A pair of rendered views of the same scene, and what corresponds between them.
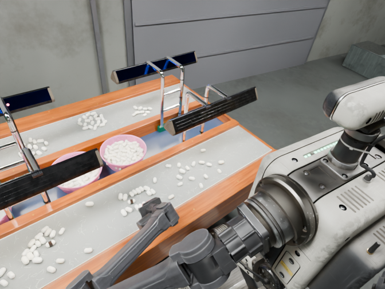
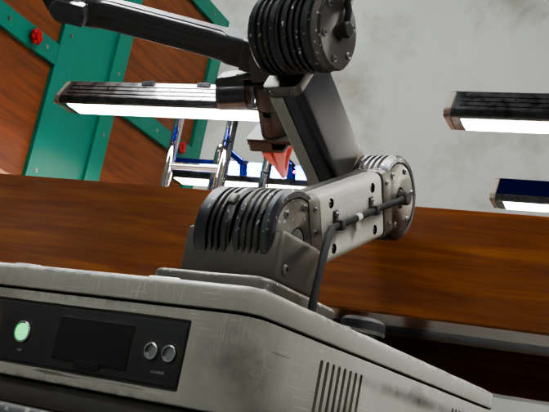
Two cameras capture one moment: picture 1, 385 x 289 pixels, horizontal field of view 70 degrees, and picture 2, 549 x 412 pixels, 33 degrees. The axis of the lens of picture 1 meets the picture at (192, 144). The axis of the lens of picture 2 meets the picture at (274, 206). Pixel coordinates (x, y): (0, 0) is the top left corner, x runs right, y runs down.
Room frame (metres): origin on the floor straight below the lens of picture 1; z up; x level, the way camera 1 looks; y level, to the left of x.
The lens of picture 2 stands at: (0.08, -1.43, 0.35)
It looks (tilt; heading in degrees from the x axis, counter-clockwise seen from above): 14 degrees up; 69
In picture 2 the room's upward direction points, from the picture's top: 11 degrees clockwise
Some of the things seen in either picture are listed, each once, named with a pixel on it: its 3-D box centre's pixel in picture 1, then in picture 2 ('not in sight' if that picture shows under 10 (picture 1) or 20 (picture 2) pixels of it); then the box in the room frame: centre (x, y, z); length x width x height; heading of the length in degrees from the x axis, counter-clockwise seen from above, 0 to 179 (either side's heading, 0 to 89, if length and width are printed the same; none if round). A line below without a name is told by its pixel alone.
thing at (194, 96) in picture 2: (14, 188); (173, 98); (0.58, 0.60, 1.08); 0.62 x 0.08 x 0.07; 134
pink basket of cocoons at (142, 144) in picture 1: (124, 155); not in sight; (1.16, 0.40, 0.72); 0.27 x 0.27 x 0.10
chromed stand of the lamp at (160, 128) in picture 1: (164, 94); not in sight; (1.60, 0.23, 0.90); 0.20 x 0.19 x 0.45; 134
